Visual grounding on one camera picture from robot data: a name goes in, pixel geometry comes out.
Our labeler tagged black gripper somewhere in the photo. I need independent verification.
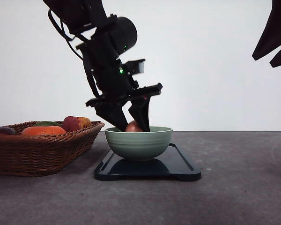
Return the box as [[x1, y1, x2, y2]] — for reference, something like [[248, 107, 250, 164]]
[[76, 30, 163, 132]]

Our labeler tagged brown egg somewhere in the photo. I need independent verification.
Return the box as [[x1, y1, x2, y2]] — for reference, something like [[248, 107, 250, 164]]
[[125, 120, 143, 132]]

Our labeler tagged light green bowl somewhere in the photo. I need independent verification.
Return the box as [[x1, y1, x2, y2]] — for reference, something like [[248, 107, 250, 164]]
[[104, 126, 173, 161]]

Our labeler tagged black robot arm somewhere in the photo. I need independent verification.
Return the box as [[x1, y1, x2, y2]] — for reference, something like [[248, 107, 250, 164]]
[[43, 0, 163, 132]]

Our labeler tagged brown wicker basket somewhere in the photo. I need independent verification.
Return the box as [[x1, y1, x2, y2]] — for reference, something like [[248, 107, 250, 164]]
[[0, 116, 105, 176]]

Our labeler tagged red yellow apple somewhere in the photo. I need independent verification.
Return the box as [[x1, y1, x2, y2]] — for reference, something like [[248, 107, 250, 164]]
[[62, 116, 92, 132]]

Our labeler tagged dark green rectangular tray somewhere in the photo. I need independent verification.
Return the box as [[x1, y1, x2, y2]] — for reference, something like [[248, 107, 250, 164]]
[[94, 143, 201, 181]]

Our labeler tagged orange fruit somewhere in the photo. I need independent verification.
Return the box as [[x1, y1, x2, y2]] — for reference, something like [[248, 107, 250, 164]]
[[21, 126, 66, 136]]

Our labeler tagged green fruit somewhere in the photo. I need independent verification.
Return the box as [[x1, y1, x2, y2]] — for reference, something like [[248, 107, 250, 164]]
[[33, 121, 61, 127]]

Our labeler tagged dark purple fruit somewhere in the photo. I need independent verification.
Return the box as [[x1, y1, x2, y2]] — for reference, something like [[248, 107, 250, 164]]
[[0, 127, 15, 135]]

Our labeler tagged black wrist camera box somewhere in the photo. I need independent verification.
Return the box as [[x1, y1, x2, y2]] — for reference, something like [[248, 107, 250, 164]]
[[126, 59, 145, 74]]

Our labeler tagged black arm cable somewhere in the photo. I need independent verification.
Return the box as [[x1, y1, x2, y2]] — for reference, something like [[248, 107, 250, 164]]
[[48, 9, 84, 60]]

